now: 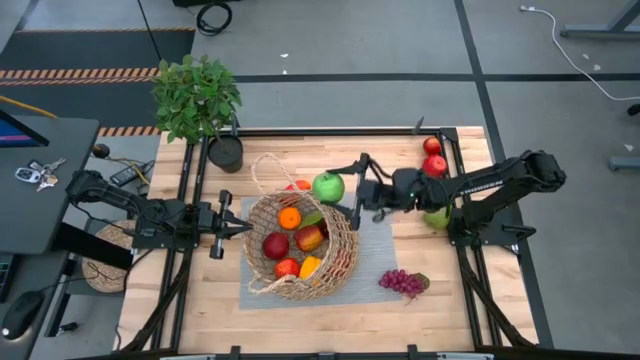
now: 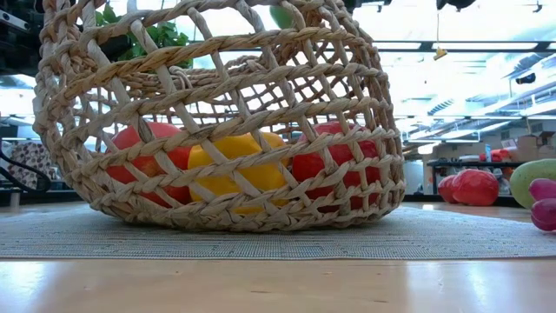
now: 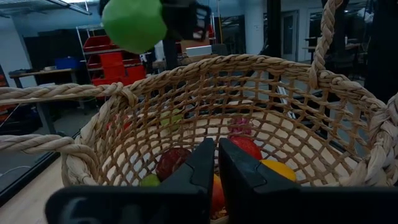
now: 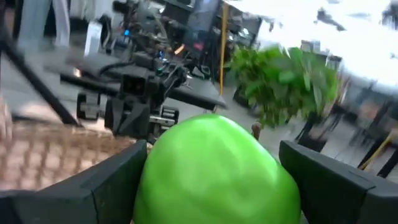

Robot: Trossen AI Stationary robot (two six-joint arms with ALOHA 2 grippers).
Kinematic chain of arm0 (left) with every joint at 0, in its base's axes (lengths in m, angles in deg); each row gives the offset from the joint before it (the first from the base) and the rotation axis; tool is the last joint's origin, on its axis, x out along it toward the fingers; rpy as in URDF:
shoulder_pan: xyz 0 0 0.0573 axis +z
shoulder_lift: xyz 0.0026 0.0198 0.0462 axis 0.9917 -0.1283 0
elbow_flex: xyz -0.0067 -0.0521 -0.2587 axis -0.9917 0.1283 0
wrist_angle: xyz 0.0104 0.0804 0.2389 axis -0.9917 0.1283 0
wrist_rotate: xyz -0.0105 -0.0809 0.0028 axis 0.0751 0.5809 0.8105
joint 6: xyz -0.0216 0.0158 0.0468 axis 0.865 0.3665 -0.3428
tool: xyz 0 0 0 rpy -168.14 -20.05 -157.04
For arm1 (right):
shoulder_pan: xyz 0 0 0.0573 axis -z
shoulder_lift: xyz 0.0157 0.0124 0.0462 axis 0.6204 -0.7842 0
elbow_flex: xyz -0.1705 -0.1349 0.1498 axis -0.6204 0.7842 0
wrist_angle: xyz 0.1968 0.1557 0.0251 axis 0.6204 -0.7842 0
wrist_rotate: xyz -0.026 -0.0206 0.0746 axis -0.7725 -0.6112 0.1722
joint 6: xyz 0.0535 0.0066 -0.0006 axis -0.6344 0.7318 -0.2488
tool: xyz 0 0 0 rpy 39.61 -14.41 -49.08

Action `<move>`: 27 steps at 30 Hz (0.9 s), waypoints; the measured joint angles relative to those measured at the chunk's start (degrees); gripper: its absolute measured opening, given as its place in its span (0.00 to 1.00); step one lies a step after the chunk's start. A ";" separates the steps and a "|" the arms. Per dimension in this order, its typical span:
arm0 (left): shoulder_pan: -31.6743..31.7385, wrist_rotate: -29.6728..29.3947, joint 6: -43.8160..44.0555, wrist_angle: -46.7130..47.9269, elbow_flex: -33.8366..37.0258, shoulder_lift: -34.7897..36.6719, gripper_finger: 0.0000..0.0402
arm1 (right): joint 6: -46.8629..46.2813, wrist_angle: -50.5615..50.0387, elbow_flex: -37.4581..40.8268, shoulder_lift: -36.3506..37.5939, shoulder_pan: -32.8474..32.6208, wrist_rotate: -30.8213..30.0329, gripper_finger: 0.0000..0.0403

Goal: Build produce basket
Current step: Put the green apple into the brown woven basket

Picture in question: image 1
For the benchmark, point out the grey woven placemat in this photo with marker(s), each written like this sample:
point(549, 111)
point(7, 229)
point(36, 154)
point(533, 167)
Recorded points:
point(375, 260)

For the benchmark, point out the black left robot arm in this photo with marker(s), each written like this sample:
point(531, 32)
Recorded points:
point(115, 197)

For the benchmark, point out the woven wicker basket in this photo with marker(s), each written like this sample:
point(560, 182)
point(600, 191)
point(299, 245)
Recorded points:
point(345, 235)

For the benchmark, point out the dark grey desk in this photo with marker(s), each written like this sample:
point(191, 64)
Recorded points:
point(50, 215)

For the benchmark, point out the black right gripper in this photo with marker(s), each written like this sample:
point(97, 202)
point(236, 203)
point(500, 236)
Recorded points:
point(395, 192)

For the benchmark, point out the grey floor foot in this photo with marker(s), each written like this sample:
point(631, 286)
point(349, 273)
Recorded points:
point(624, 162)

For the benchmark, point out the green pear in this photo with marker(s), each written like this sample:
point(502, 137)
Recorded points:
point(436, 221)

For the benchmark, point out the black power adapter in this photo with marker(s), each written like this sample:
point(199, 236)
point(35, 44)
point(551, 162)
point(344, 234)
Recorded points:
point(127, 174)

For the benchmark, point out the black computer mouse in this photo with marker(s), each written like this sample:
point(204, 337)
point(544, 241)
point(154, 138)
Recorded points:
point(20, 315)

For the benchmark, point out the red tomato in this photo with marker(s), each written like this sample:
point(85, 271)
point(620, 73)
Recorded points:
point(286, 267)

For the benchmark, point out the grey desk frame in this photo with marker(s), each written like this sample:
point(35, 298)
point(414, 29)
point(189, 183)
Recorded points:
point(590, 33)

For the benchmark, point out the black chair wheel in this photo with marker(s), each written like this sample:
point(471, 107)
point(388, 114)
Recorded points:
point(634, 109)

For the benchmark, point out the yellow bell pepper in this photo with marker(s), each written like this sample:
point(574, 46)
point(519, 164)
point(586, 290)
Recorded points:
point(310, 266)

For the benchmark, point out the black keyboard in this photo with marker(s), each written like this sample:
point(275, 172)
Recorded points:
point(4, 277)

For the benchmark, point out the small red apple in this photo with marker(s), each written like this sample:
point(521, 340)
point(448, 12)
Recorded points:
point(432, 145)

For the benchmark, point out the elongated green fruit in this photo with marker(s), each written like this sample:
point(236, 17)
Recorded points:
point(312, 218)

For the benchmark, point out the orange fruit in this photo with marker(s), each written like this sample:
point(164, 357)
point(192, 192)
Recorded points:
point(289, 218)

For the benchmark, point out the red orange peach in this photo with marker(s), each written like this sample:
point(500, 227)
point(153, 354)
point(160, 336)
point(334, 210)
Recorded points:
point(299, 185)

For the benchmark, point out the black aluminium table frame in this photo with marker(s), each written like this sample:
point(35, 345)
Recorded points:
point(320, 133)

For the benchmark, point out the green apple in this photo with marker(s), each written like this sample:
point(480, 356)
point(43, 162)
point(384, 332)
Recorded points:
point(328, 187)

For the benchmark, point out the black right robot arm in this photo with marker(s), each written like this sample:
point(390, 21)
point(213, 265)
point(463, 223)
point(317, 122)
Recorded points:
point(500, 180)

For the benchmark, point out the deep red apple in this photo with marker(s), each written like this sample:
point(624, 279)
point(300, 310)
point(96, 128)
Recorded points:
point(275, 245)

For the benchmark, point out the green potted plant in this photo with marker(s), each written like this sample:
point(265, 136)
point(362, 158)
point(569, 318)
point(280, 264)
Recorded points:
point(195, 95)

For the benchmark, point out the round woven trivet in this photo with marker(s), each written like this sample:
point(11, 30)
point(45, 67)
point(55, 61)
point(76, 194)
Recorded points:
point(100, 280)

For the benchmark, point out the black hazard-striped floor mat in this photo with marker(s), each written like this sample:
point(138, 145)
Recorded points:
point(75, 50)

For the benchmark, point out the black support bar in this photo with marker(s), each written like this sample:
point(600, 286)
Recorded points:
point(95, 246)

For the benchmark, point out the red yellow apple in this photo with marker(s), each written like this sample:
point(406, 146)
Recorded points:
point(308, 237)

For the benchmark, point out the metal key bunch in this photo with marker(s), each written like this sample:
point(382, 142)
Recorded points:
point(47, 172)

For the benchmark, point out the computer monitor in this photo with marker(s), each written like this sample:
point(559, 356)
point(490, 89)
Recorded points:
point(12, 135)

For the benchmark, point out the purple grape bunch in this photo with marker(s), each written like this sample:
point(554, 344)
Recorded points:
point(402, 281)

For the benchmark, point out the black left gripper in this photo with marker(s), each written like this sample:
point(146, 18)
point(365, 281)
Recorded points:
point(210, 220)

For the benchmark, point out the black car key fob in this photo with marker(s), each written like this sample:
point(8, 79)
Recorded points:
point(25, 175)

